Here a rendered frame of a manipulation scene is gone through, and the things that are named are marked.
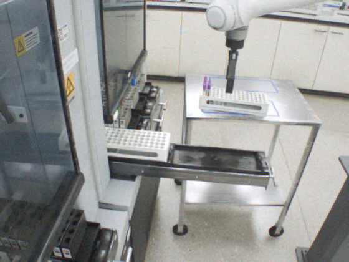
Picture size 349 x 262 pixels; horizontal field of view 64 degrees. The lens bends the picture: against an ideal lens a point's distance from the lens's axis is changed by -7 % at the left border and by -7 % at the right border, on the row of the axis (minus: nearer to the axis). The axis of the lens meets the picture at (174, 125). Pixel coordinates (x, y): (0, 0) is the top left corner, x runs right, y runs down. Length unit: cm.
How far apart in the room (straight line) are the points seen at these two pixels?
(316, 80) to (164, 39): 176
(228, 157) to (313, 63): 257
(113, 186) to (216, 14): 66
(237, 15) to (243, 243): 129
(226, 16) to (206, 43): 228
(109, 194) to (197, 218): 98
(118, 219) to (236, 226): 109
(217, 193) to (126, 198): 78
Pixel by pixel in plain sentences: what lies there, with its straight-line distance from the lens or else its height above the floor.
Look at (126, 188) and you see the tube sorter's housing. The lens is 104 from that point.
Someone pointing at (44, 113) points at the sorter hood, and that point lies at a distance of 54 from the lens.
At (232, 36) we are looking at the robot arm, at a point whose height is 115.
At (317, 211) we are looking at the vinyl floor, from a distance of 218.
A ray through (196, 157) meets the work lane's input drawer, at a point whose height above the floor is 80.
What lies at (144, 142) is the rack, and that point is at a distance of 102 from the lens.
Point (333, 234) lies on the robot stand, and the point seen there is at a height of 37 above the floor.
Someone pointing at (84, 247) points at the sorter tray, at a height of 82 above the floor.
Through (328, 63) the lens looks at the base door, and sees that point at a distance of 358.
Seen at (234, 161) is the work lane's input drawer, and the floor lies 80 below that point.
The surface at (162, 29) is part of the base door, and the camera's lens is 325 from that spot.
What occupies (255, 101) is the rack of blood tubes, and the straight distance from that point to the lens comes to 131.
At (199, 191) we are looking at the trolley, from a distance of 167.
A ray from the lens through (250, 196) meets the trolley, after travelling 170.
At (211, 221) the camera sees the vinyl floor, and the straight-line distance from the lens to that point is 190.
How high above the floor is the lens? 147
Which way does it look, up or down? 33 degrees down
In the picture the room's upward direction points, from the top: 3 degrees clockwise
